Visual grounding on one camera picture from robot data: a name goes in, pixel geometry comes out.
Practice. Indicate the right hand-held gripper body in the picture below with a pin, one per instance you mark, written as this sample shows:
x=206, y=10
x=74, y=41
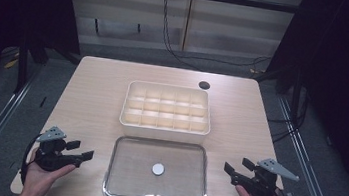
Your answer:
x=262, y=186

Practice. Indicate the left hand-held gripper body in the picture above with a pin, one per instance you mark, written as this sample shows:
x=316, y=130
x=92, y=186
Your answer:
x=50, y=158

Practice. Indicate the clear lid with white knob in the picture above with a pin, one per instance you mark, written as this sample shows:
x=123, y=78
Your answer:
x=138, y=181

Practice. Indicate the white compartment box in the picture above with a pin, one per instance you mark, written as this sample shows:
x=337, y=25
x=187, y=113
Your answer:
x=163, y=128

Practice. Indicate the person's left hand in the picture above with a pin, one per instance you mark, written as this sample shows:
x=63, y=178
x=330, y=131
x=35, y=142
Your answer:
x=38, y=180

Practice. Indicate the black stand leg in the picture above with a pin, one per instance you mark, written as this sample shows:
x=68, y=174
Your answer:
x=22, y=66

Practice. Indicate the yellow floor object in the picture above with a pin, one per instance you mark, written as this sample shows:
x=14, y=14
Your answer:
x=11, y=63

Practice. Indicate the dark curtain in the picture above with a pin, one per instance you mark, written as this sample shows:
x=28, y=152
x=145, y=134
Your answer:
x=12, y=7
x=344, y=65

